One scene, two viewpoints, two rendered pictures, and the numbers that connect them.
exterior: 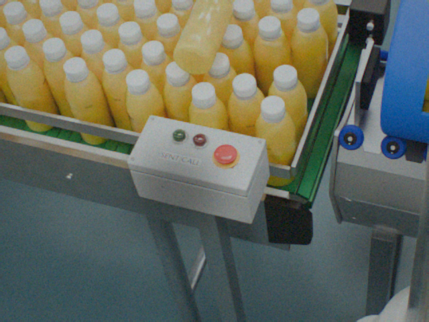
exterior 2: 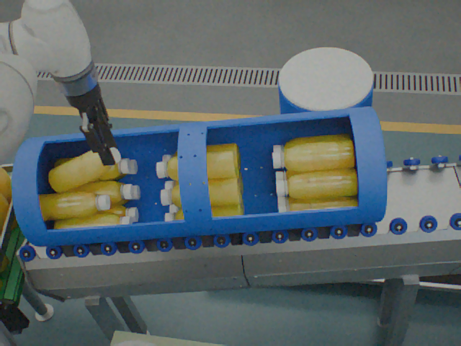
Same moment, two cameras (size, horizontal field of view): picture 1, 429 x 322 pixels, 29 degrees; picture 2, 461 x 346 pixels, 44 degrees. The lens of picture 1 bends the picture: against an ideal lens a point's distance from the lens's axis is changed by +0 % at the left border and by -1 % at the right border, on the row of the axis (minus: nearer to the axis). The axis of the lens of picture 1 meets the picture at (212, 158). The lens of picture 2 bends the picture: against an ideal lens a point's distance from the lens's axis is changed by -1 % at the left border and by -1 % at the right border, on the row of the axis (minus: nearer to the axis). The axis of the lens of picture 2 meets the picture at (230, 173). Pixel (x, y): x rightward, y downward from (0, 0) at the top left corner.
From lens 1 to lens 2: 0.51 m
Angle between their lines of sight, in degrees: 13
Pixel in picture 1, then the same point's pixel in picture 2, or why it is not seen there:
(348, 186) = (41, 282)
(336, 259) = not seen: hidden behind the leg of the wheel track
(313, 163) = (13, 274)
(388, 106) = (26, 233)
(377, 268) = (101, 321)
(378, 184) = (57, 275)
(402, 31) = (15, 186)
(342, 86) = not seen: hidden behind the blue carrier
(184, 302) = not seen: outside the picture
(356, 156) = (37, 263)
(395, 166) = (61, 262)
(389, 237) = (95, 301)
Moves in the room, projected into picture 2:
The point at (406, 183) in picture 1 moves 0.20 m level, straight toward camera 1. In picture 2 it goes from (73, 270) to (69, 339)
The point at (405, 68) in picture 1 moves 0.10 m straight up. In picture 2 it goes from (24, 207) to (7, 182)
